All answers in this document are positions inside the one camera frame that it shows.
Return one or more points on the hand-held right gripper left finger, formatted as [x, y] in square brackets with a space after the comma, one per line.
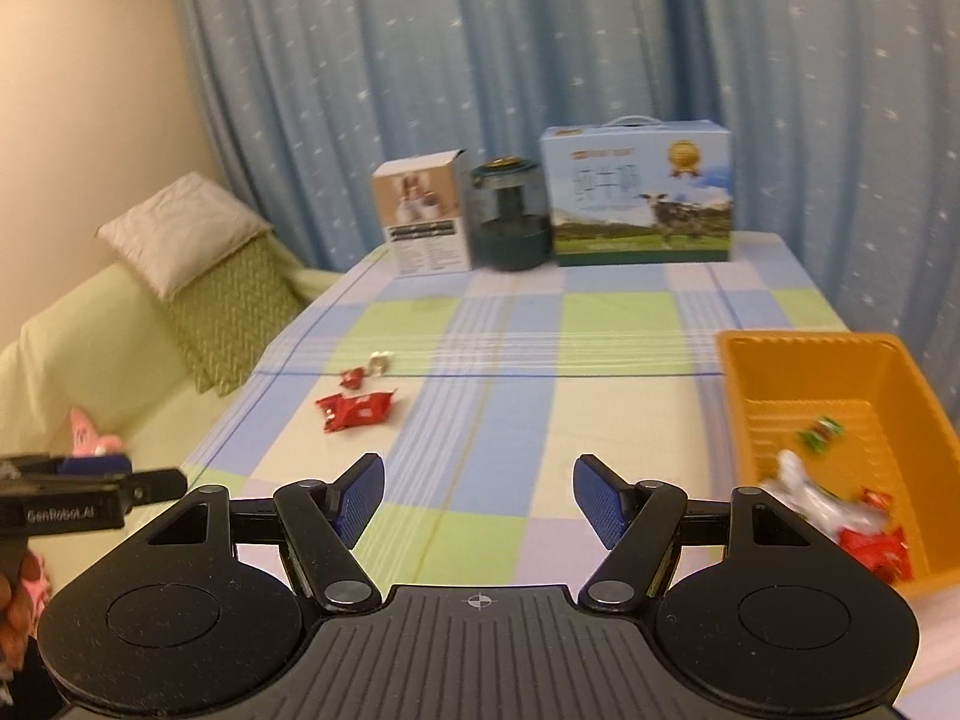
[358, 499]

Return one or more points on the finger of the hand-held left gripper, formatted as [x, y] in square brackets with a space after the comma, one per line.
[94, 465]
[154, 486]

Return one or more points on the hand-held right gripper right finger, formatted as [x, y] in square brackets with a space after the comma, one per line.
[600, 499]

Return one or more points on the small red candy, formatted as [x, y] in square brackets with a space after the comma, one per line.
[352, 377]

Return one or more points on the small white candy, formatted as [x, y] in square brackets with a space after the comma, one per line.
[380, 362]

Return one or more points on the green and white snack packet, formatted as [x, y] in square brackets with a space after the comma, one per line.
[806, 495]

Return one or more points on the yellow green candy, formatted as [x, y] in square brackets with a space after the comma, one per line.
[821, 433]

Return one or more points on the orange plastic tray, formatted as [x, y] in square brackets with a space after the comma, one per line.
[892, 390]

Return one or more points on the person's left hand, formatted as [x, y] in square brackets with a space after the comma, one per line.
[15, 615]

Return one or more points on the pink plush toy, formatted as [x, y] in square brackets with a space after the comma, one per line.
[90, 435]

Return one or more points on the light green sofa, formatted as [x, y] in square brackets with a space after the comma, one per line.
[90, 345]

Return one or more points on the checked tablecloth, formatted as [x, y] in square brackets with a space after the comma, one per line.
[525, 405]

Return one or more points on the green zigzag pillow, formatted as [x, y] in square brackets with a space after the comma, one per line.
[236, 307]

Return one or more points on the cream pillow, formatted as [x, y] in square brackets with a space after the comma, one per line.
[180, 229]

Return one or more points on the white product box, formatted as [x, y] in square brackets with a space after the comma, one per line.
[420, 217]

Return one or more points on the dark green humidifier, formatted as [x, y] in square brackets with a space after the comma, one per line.
[510, 217]

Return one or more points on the blue milk carton box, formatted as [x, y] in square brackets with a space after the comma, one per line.
[637, 195]

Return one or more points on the blue star curtain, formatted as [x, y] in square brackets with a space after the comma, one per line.
[600, 52]

